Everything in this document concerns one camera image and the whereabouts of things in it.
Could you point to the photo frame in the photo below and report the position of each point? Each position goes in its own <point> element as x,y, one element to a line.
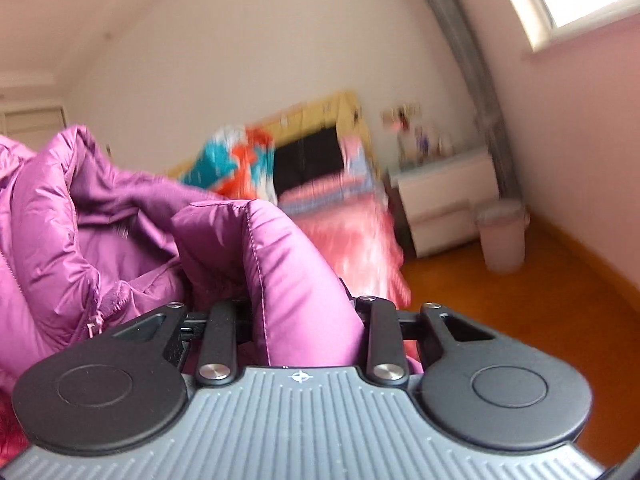
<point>417,142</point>

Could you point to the yellow headboard cover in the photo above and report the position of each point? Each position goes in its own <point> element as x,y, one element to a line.
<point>310,115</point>

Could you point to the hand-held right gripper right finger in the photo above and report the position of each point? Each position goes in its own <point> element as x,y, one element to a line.
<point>382,332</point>

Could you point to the pink trash bin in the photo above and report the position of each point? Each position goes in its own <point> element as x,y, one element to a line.
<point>502,240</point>

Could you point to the grey plaid curtain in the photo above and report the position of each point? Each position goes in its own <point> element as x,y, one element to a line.
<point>465,35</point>

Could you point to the wall socket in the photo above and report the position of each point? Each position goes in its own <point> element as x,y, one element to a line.
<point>400,116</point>

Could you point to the purple down jacket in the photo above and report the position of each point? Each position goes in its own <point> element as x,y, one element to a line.
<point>280,270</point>

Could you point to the white nightstand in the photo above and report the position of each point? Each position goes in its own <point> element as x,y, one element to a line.
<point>445,195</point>

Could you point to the teal and orange quilt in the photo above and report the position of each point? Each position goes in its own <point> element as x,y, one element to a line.
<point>240,160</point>

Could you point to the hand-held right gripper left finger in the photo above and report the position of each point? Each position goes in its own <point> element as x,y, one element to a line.
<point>220,332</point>

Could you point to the black cushion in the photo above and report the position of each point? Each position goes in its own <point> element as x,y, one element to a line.
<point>310,160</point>

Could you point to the white wardrobe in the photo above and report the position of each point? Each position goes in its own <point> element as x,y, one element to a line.
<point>30,120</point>

